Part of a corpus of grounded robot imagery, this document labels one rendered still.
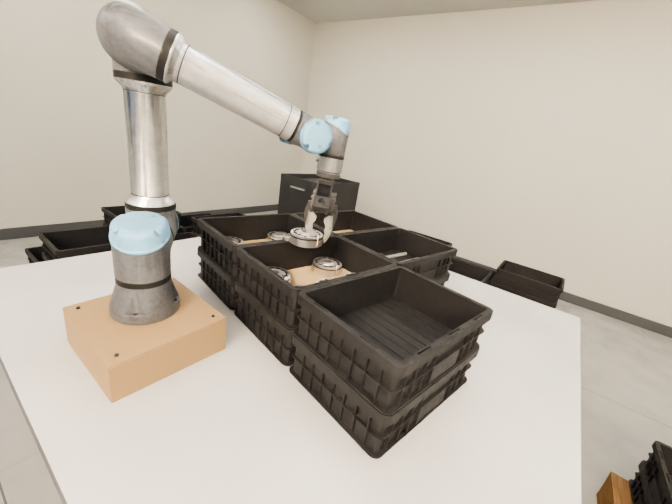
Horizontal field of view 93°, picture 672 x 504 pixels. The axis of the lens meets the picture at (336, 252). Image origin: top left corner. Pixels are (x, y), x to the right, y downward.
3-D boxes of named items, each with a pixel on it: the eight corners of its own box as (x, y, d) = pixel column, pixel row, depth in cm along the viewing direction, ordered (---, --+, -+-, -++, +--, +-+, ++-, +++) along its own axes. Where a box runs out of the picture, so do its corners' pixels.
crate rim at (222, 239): (234, 254, 92) (234, 246, 91) (195, 224, 112) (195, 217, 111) (334, 240, 119) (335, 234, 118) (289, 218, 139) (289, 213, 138)
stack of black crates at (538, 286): (541, 332, 237) (565, 278, 222) (537, 349, 214) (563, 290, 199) (486, 310, 258) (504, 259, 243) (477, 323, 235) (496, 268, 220)
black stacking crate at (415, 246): (391, 298, 103) (399, 266, 99) (331, 264, 122) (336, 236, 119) (450, 276, 130) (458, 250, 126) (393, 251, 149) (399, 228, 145)
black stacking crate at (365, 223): (331, 263, 123) (335, 235, 119) (287, 239, 142) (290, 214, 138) (393, 251, 149) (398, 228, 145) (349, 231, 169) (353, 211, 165)
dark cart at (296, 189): (304, 284, 284) (318, 183, 253) (270, 266, 307) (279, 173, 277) (344, 268, 332) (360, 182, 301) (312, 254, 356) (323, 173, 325)
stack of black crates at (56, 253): (69, 335, 158) (56, 251, 143) (50, 310, 174) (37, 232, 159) (153, 309, 189) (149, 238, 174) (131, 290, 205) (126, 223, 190)
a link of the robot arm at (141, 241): (106, 285, 68) (98, 226, 63) (122, 258, 80) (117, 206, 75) (168, 284, 73) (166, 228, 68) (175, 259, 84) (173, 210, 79)
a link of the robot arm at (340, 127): (318, 113, 90) (346, 119, 93) (312, 153, 94) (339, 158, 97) (327, 113, 84) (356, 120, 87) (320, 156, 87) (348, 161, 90)
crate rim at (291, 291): (293, 300, 73) (294, 291, 72) (234, 254, 92) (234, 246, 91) (398, 271, 99) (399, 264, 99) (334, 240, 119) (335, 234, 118)
